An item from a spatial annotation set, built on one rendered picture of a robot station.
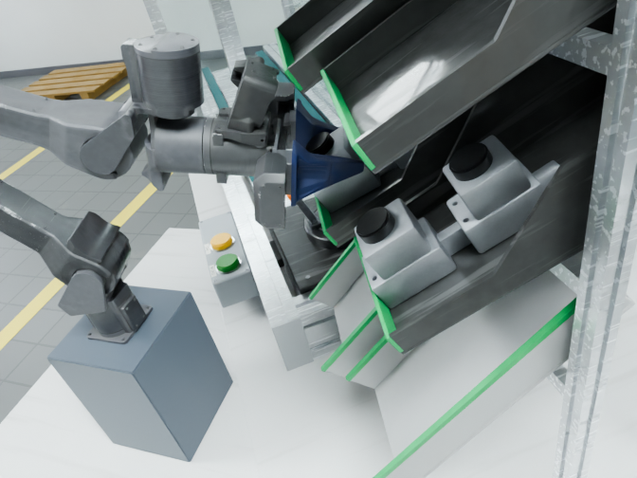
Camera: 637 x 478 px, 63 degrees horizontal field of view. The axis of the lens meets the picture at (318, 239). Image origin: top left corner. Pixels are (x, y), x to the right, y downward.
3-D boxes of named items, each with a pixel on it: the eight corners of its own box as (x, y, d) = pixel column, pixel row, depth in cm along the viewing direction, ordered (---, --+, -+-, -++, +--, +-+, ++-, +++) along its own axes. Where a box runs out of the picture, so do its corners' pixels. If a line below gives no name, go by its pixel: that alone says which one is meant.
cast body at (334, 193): (330, 214, 55) (289, 169, 52) (330, 190, 59) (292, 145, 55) (399, 175, 52) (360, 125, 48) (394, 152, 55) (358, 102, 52)
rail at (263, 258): (287, 372, 82) (270, 324, 76) (210, 150, 153) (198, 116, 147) (319, 358, 83) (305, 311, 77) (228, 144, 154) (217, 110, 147)
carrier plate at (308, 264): (301, 298, 82) (299, 288, 80) (268, 221, 101) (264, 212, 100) (440, 247, 85) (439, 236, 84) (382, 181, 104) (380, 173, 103)
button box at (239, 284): (223, 309, 91) (211, 283, 87) (207, 245, 108) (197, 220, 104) (261, 295, 92) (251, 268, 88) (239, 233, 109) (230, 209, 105)
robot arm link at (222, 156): (193, 229, 48) (186, 173, 44) (224, 126, 62) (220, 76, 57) (283, 233, 48) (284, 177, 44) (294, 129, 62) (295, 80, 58)
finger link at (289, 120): (273, 187, 52) (273, 154, 49) (280, 138, 59) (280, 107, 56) (292, 188, 52) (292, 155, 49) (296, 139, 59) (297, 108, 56)
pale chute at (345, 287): (352, 380, 63) (321, 371, 61) (335, 306, 74) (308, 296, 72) (517, 208, 51) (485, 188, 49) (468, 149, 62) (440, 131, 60)
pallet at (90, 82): (141, 70, 549) (137, 60, 542) (96, 102, 493) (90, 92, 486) (62, 77, 591) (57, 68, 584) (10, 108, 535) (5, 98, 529)
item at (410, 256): (391, 310, 43) (342, 260, 39) (378, 276, 46) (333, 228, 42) (481, 255, 40) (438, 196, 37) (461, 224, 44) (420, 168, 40)
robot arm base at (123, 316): (85, 339, 68) (63, 305, 64) (116, 303, 72) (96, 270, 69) (128, 345, 65) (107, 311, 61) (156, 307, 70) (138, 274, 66)
